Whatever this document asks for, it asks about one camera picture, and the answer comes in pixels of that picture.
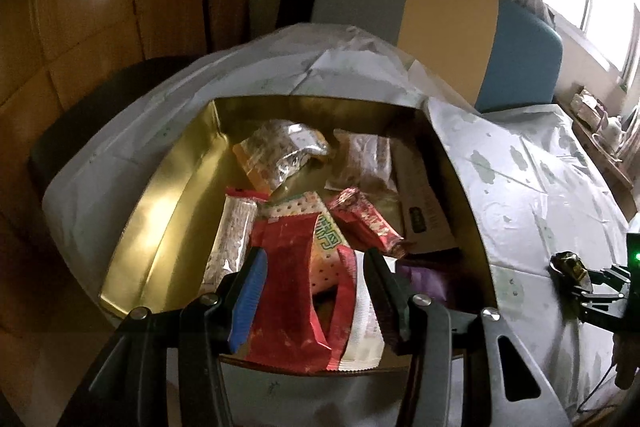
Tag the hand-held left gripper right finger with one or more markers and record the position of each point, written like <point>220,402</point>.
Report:
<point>385,302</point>

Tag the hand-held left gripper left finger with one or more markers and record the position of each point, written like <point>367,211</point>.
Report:
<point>250,302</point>

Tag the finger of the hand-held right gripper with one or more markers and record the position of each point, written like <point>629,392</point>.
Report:
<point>600,304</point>
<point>607,276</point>

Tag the plain red snack packet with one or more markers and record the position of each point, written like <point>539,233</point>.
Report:
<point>290,297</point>

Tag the dark brown snack packet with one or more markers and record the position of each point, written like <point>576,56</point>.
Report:
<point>567,264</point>

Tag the purple snack packet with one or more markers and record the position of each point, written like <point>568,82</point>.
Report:
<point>430,282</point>

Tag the clear red rice bar packet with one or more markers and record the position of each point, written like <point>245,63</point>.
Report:
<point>230,232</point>

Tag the red patterned snack packet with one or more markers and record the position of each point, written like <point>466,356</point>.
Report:
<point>367,219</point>

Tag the long white snack packet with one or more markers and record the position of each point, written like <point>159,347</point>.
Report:
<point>425,207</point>

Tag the brown box with gold inside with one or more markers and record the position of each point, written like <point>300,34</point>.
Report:
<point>160,217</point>

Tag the clear packet of brown snacks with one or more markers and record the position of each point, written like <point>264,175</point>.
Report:
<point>360,157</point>

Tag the orange packet of brown snack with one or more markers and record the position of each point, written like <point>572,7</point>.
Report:
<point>272,152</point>

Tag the person's right hand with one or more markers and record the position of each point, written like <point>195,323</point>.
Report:
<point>625,369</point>

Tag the wooden side table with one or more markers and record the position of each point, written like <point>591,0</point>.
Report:
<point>607,167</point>

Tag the white printed tablecloth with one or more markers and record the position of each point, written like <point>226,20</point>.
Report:
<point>525,187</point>

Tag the white teapot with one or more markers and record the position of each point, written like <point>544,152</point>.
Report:
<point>614,129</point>

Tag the tissue box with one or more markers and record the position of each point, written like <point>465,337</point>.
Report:
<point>589,104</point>

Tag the dark chair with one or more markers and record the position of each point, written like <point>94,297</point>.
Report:
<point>100,107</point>

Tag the grey yellow blue chair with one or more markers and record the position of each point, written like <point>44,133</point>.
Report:
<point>450,17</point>

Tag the wooden wardrobe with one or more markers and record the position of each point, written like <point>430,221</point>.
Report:
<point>100,7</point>

